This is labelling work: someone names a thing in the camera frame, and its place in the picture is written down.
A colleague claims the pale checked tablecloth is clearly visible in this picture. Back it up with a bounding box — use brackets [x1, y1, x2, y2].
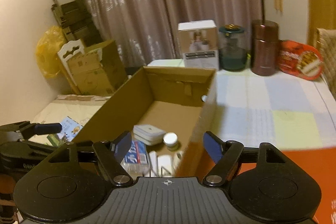
[147, 59, 336, 151]

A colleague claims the white bed sheet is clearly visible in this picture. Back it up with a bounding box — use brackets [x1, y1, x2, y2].
[26, 94, 112, 147]

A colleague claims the red instant meal box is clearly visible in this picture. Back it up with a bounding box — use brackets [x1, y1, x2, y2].
[277, 39, 324, 81]

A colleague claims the blue white tissue packet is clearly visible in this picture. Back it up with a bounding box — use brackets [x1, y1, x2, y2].
[122, 140, 151, 177]

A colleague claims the white oblong device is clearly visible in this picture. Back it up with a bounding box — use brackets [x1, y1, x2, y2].
[148, 151, 159, 177]

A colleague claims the white bottle green cap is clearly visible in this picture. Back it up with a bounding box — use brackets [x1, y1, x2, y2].
[163, 133, 180, 152]

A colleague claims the red printed cardboard mat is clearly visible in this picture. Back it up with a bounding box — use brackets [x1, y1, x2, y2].
[189, 144, 336, 224]

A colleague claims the white product box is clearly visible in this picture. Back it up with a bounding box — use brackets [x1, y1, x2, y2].
[177, 20, 220, 70]

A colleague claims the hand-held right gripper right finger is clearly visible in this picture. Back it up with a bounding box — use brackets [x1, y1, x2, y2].
[203, 131, 285, 186]

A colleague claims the white carved wooden board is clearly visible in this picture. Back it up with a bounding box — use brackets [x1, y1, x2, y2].
[57, 39, 86, 94]

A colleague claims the glass jar green lid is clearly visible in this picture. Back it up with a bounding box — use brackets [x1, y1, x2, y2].
[218, 25, 250, 72]

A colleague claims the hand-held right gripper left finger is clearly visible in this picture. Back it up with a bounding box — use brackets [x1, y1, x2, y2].
[50, 132, 132, 186]

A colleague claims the brown shipping carton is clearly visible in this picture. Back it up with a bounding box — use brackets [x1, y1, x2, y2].
[66, 40, 129, 96]

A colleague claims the yellow plastic bag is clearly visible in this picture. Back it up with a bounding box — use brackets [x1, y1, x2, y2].
[35, 25, 69, 79]

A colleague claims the metal wire stand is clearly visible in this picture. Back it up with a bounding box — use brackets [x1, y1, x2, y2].
[157, 165, 172, 177]

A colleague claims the picture booklet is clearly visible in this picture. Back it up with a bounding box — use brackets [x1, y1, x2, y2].
[47, 116, 83, 146]

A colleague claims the chair with quilted cover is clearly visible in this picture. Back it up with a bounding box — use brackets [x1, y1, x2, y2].
[315, 27, 336, 101]

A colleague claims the white plug adapter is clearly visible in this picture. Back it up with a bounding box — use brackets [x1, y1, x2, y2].
[133, 124, 166, 146]

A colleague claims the white remote control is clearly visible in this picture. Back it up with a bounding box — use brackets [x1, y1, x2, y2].
[157, 155, 174, 177]

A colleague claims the brown cardboard box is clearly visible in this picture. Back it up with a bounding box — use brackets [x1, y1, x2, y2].
[71, 66, 218, 177]

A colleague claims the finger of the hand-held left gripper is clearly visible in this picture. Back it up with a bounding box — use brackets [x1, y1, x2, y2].
[16, 121, 63, 139]
[25, 140, 69, 155]

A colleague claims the brown thermos flask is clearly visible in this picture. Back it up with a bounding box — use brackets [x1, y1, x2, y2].
[251, 19, 279, 76]

